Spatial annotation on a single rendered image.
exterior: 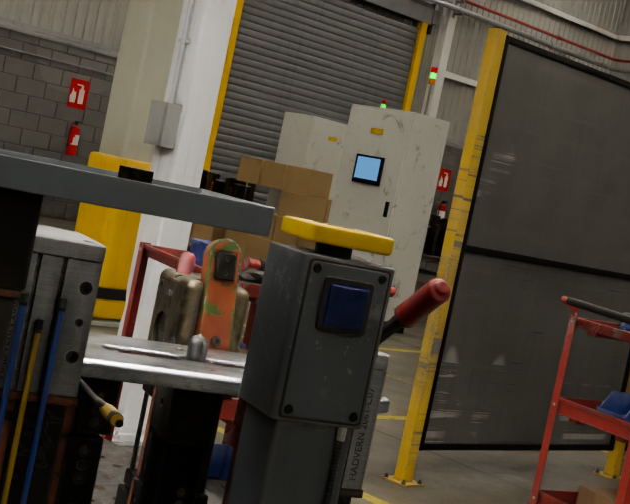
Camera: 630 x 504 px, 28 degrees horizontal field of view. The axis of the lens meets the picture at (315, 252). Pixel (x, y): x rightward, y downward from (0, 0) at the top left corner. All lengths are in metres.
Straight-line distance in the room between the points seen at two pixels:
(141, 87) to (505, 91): 3.37
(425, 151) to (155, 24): 3.84
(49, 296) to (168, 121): 4.20
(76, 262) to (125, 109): 7.44
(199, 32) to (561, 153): 1.83
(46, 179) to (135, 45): 7.69
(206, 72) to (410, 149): 6.25
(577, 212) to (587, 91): 0.57
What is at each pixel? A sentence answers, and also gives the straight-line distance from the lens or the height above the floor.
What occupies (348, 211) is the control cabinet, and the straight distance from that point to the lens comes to 11.62.
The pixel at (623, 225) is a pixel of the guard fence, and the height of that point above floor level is 1.30.
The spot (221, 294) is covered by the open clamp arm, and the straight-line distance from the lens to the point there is 1.33.
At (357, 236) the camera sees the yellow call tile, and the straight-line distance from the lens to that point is 0.83.
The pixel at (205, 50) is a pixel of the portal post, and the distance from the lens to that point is 5.17.
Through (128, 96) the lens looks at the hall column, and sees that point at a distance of 8.36.
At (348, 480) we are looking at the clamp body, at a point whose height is 0.95.
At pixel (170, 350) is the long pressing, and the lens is 1.22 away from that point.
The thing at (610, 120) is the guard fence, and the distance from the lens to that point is 6.25.
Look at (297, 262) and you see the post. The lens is 0.83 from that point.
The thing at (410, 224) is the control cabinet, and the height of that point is 1.01.
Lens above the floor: 1.18
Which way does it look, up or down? 3 degrees down
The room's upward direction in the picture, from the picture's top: 12 degrees clockwise
